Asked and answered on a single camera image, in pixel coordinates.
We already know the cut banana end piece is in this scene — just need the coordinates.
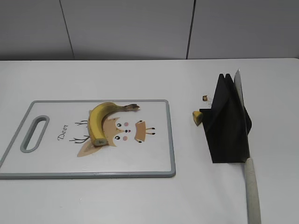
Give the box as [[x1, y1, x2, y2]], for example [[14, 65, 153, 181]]
[[192, 111, 203, 126]]

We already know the yellow banana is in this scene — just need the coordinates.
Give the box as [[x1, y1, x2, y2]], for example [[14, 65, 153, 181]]
[[87, 102, 140, 147]]

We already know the knife with white speckled handle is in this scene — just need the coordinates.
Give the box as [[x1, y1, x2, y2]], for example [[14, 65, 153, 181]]
[[234, 69, 261, 224]]

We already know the black knife stand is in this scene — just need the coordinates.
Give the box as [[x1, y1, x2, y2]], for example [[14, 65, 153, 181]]
[[199, 74, 252, 163]]

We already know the white deer cutting board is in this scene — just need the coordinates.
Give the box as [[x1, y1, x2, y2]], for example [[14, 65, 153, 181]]
[[0, 99, 176, 180]]

